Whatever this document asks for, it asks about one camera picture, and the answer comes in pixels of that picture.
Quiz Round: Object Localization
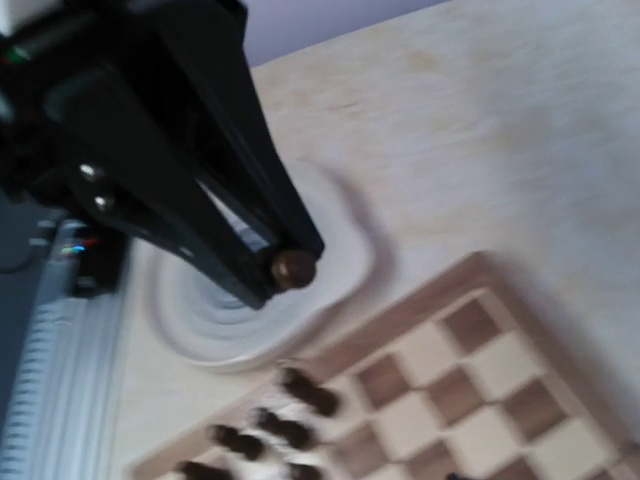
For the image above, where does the dark chess piece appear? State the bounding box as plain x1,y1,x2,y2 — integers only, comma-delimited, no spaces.
277,367,340,418

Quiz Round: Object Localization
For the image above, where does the dark piece back rank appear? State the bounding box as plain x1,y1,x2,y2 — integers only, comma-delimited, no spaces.
175,461,233,480

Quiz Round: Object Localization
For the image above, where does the dark piece mid file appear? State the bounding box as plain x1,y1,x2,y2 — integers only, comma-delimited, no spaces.
208,424,265,461

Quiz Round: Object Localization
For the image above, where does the front aluminium rail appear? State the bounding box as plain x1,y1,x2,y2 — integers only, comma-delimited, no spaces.
1,220,129,479

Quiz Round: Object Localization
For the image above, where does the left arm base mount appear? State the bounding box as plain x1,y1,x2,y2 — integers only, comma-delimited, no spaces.
70,226,128,299

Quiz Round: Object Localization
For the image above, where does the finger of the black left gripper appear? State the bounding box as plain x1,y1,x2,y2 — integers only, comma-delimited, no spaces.
167,44,325,260

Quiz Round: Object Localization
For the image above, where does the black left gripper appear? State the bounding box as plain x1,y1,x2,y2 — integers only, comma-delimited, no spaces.
1,1,275,309

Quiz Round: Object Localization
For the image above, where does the wooden chess board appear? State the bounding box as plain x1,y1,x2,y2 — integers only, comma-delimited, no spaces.
130,253,639,479

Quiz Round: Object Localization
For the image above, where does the collapsible silicone bowl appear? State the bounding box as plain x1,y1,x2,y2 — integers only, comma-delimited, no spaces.
145,162,376,373

